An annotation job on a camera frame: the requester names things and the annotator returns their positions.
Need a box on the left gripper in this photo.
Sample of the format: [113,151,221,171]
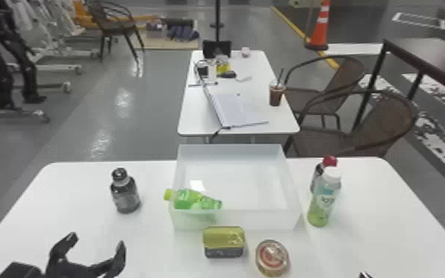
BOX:
[44,231,127,278]

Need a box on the black bottle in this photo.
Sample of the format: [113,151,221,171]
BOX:
[109,167,142,214]

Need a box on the pale green bottle white cap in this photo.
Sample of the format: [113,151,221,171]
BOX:
[306,166,342,228]

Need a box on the red round can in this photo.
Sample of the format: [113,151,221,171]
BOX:
[254,239,291,278]

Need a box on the dark bottle red cap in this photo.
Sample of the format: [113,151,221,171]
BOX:
[310,155,339,194]

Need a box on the yellow can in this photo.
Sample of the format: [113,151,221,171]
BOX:
[203,226,246,259]

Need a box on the brown wicker chair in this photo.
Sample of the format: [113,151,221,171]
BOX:
[282,89,420,158]
[86,0,146,64]
[283,55,367,130]

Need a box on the clear box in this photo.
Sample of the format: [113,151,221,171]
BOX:
[169,143,303,232]

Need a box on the brown drink cup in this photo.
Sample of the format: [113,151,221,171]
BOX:
[268,68,287,108]

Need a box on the white open notebook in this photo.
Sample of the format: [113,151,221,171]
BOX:
[202,84,270,129]

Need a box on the dark brown side table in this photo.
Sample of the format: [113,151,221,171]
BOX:
[352,37,445,132]

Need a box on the yellow jar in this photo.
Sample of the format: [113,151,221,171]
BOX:
[215,54,232,76]

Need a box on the white side table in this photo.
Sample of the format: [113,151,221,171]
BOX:
[176,49,301,145]

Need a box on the orange traffic cone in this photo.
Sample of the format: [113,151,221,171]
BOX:
[304,0,332,52]

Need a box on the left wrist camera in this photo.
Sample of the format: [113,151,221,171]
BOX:
[0,262,46,278]

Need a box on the black post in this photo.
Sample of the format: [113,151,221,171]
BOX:
[209,0,225,42]

